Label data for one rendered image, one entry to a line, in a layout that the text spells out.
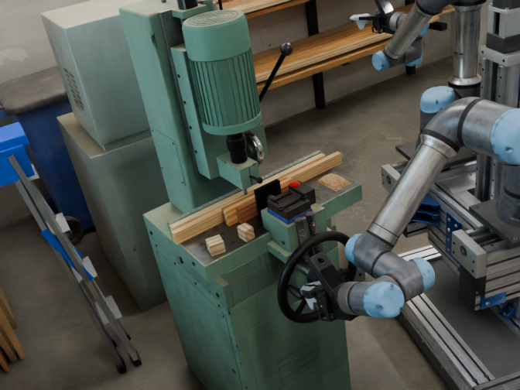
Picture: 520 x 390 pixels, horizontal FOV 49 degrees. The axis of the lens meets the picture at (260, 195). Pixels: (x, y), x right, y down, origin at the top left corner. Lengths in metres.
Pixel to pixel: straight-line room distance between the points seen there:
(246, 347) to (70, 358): 1.21
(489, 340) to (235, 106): 1.32
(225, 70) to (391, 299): 0.73
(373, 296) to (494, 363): 1.09
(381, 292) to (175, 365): 1.57
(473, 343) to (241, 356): 0.90
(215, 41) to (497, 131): 0.72
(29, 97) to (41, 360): 1.35
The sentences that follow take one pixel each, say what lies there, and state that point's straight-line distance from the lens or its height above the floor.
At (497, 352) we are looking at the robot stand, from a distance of 2.29.
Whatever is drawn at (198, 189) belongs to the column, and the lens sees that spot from 1.91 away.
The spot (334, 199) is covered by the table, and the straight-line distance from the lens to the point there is 1.81.
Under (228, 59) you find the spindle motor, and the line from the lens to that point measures 1.53.
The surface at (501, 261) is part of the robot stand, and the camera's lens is 1.86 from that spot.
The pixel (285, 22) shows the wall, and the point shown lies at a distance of 4.48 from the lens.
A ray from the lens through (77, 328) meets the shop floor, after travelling 3.02.
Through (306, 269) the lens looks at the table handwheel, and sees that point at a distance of 1.65.
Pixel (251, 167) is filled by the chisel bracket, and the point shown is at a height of 1.06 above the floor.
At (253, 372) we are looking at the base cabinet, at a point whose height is 0.41.
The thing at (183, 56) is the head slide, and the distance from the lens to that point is 1.66.
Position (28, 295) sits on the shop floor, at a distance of 3.39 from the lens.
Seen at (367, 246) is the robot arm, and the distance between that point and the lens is 1.36.
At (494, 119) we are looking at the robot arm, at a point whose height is 1.30.
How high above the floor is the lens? 1.85
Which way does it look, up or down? 30 degrees down
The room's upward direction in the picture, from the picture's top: 10 degrees counter-clockwise
